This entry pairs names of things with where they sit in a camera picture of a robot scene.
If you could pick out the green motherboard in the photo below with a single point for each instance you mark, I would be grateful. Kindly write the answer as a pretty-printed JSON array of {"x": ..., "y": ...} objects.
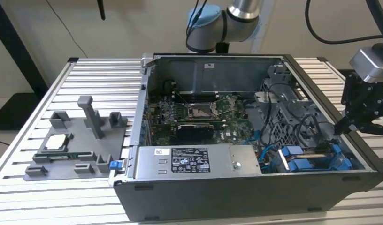
[{"x": 235, "y": 126}]

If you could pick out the grey metal disk bay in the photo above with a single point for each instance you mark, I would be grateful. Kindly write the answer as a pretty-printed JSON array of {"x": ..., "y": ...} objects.
[{"x": 281, "y": 112}]

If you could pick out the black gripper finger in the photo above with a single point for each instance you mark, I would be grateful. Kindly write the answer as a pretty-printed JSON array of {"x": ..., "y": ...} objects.
[
  {"x": 379, "y": 130},
  {"x": 351, "y": 100}
]

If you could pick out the dark grey PC case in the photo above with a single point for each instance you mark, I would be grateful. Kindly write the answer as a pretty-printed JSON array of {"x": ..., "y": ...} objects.
[{"x": 209, "y": 199}]

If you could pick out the grey parts rack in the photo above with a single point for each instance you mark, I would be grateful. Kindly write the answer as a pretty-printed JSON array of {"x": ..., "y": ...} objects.
[{"x": 84, "y": 145}]

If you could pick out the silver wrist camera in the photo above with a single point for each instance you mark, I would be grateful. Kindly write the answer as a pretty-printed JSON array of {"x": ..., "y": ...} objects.
[{"x": 370, "y": 63}]

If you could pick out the black table corner cap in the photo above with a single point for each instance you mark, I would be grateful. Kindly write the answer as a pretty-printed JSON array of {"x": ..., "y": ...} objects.
[
  {"x": 321, "y": 59},
  {"x": 73, "y": 59}
]

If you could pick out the green RAM stick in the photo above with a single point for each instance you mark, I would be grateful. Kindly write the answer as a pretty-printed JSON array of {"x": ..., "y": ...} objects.
[{"x": 74, "y": 155}]

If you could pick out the thin metal locking lever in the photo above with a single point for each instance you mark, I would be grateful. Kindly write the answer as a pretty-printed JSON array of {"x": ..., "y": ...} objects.
[{"x": 180, "y": 97}]

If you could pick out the black antenna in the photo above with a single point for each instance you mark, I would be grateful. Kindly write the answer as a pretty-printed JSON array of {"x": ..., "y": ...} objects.
[{"x": 101, "y": 9}]

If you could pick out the CPU socket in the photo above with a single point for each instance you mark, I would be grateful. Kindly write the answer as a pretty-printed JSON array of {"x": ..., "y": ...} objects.
[{"x": 199, "y": 112}]

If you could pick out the black floor stand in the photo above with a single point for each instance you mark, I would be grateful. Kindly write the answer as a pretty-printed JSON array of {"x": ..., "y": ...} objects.
[{"x": 18, "y": 47}]

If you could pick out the black RAM slot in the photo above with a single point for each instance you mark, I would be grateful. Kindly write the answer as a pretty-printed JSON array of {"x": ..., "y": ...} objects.
[
  {"x": 200, "y": 120},
  {"x": 193, "y": 96},
  {"x": 193, "y": 93}
]

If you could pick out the grey power supply unit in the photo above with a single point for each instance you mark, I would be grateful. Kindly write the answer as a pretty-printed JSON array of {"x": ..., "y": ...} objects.
[{"x": 244, "y": 155}]

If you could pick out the blue plastic latch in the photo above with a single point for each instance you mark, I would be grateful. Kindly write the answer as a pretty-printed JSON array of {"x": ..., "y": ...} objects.
[{"x": 114, "y": 164}]

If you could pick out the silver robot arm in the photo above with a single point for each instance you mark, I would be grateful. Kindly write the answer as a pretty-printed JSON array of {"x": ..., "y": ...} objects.
[{"x": 241, "y": 14}]

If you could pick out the silver CPU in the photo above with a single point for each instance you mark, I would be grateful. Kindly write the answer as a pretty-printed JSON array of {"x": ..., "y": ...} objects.
[{"x": 56, "y": 141}]

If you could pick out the black graphics card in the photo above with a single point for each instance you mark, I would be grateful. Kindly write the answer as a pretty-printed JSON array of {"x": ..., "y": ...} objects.
[{"x": 193, "y": 134}]

